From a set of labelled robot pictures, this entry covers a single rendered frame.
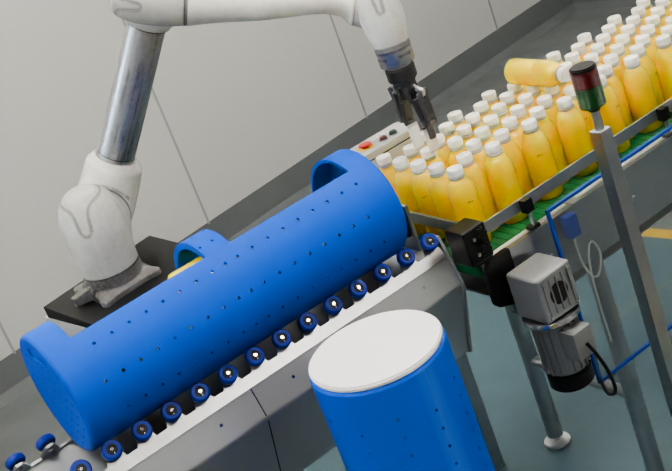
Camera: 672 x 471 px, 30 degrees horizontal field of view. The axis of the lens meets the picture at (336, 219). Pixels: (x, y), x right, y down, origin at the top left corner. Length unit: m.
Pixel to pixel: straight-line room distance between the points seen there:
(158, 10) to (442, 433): 1.22
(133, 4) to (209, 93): 3.09
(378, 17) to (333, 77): 3.57
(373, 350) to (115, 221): 0.98
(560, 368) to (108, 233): 1.16
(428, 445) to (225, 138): 3.87
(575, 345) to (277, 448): 0.73
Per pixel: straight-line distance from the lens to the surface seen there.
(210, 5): 3.01
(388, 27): 3.02
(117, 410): 2.64
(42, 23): 5.64
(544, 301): 2.93
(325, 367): 2.48
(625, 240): 3.08
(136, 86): 3.26
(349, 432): 2.45
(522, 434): 3.96
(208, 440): 2.76
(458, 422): 2.48
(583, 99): 2.92
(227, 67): 6.16
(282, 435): 2.87
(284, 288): 2.75
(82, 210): 3.18
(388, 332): 2.51
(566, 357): 3.03
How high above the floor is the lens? 2.18
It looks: 21 degrees down
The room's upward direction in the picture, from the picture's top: 21 degrees counter-clockwise
